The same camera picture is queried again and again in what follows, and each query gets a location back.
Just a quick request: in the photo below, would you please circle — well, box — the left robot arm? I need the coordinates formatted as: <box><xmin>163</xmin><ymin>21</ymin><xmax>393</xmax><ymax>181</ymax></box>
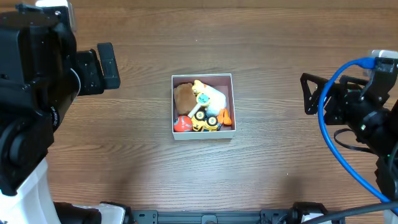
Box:
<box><xmin>1</xmin><ymin>1</ymin><xmax>128</xmax><ymax>223</ymax></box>

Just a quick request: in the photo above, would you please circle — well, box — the thick black cable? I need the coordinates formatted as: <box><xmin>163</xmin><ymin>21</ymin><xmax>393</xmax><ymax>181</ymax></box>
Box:
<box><xmin>301</xmin><ymin>200</ymin><xmax>398</xmax><ymax>224</ymax></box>

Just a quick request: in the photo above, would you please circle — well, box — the wooden cat rattle drum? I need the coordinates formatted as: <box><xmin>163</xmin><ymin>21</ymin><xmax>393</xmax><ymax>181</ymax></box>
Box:
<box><xmin>188</xmin><ymin>93</ymin><xmax>211</xmax><ymax>118</ymax></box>

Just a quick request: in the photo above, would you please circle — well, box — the brown plush toy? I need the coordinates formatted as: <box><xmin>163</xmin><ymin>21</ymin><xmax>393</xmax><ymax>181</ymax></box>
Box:
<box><xmin>174</xmin><ymin>83</ymin><xmax>197</xmax><ymax>115</ymax></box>

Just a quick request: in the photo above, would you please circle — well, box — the red ball toy with eye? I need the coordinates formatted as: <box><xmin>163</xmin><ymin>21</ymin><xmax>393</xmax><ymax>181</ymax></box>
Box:
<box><xmin>173</xmin><ymin>115</ymin><xmax>193</xmax><ymax>133</ymax></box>

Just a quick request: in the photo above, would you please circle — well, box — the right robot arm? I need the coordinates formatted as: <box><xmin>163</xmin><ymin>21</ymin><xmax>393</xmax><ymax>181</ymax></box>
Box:
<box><xmin>300</xmin><ymin>56</ymin><xmax>397</xmax><ymax>215</ymax></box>

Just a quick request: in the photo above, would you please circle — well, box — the white square box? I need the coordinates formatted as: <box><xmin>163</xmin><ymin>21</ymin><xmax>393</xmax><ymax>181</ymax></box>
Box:
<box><xmin>171</xmin><ymin>73</ymin><xmax>236</xmax><ymax>140</ymax></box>

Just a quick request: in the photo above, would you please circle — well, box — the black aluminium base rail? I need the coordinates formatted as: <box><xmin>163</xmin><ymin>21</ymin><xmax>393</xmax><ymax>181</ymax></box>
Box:
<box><xmin>132</xmin><ymin>209</ymin><xmax>289</xmax><ymax>224</ymax></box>

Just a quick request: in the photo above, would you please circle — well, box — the white plush duck toy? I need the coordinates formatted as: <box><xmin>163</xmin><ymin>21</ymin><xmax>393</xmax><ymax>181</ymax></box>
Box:
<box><xmin>192</xmin><ymin>80</ymin><xmax>232</xmax><ymax>126</ymax></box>

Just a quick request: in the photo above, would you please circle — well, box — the yellow and blue toy truck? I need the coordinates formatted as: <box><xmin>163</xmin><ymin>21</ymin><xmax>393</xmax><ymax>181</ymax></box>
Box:
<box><xmin>192</xmin><ymin>110</ymin><xmax>221</xmax><ymax>132</ymax></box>

